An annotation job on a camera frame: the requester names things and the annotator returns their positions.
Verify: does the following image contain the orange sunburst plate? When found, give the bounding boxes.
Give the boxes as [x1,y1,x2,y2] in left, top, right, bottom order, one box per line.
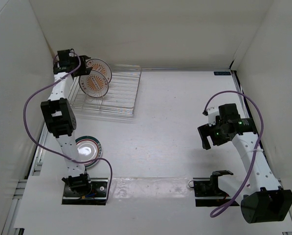
[86,58,112,83]
[78,70,109,98]

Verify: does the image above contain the metal wire dish rack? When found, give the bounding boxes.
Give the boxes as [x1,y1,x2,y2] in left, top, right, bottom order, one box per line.
[68,64,142,118]

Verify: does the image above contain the green rimmed white plate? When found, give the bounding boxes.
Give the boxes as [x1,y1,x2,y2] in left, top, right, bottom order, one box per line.
[76,136,103,168]

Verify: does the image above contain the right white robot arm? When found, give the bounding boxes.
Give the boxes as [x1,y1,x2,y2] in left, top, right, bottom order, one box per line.
[198,103,292,223]

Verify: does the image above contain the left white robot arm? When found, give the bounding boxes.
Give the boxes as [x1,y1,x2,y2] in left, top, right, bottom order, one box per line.
[41,49,92,196]

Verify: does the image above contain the blue label right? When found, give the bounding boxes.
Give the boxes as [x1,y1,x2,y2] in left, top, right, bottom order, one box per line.
[214,71,231,76]

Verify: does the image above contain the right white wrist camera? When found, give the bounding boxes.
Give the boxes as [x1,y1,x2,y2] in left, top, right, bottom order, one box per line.
[202,107,219,126]

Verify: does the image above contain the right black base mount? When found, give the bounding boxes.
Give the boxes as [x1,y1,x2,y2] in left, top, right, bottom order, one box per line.
[188,178,231,207]

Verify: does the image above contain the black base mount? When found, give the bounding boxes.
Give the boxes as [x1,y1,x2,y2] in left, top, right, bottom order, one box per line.
[61,178,109,206]
[188,178,231,207]

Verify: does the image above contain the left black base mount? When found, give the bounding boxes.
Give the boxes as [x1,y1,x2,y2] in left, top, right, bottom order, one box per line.
[61,178,109,206]

